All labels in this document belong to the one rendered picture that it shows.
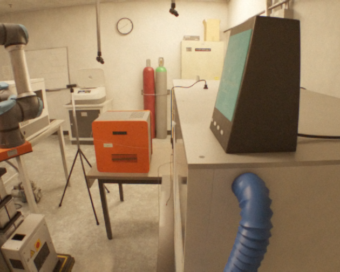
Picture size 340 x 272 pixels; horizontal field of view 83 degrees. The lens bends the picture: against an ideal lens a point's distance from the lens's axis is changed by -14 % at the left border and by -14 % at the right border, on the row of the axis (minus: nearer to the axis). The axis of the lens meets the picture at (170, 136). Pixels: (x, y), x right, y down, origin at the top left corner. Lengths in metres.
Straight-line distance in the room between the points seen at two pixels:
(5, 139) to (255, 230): 1.23
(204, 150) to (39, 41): 5.25
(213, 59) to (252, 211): 4.16
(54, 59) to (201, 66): 3.06
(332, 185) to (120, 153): 1.55
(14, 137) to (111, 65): 3.70
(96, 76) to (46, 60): 1.25
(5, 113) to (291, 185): 1.22
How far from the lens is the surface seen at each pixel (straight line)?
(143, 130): 1.65
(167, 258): 1.07
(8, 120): 1.29
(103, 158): 1.79
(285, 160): 0.29
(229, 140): 0.28
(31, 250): 1.45
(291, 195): 0.32
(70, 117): 4.49
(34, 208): 2.45
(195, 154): 0.27
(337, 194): 0.36
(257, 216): 0.23
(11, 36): 1.39
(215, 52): 4.35
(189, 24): 4.71
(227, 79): 0.33
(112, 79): 4.79
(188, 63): 4.27
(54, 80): 5.25
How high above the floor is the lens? 1.55
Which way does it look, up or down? 19 degrees down
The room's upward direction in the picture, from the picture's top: straight up
